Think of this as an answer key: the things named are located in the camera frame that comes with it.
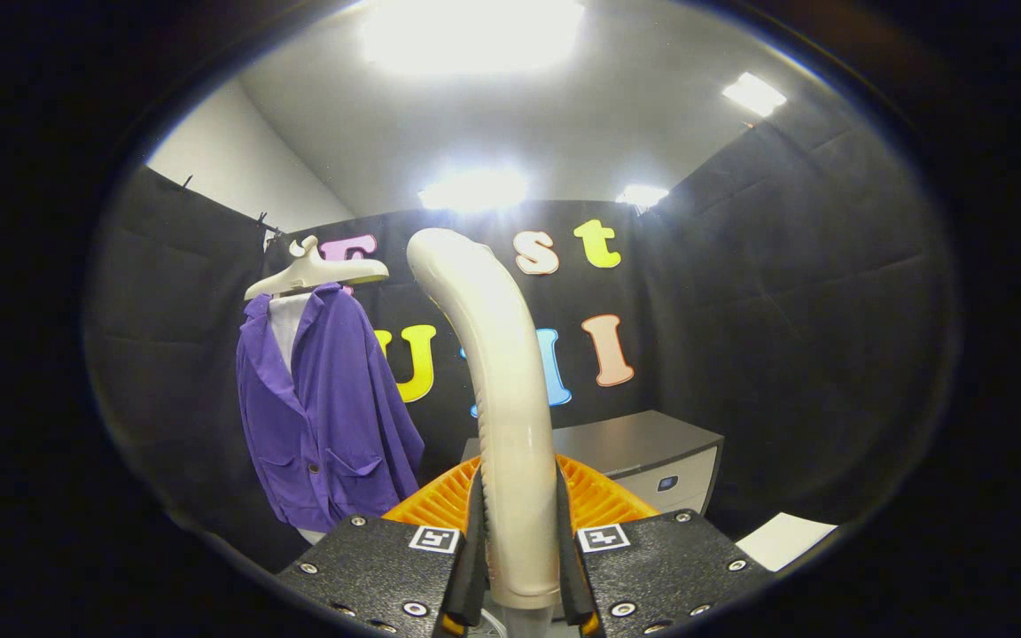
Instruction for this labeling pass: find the grey drawer cabinet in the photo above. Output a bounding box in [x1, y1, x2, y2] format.
[462, 409, 726, 517]

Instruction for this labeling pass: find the white garment steamer head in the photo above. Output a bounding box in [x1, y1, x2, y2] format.
[406, 228, 562, 612]

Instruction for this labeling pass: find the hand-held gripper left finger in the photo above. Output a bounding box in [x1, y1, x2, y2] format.
[276, 455, 487, 638]

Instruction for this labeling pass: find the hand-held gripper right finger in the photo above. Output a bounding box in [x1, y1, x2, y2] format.
[555, 455, 773, 638]

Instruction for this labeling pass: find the purple jacket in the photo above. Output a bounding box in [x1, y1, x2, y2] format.
[236, 284, 425, 534]

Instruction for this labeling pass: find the white clothes hanger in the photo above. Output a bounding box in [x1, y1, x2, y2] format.
[245, 235, 390, 300]

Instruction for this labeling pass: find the large ceiling light panel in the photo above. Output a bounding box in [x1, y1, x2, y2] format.
[360, 0, 584, 76]

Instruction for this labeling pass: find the white paper sheet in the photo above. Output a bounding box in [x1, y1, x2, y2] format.
[735, 512, 838, 572]

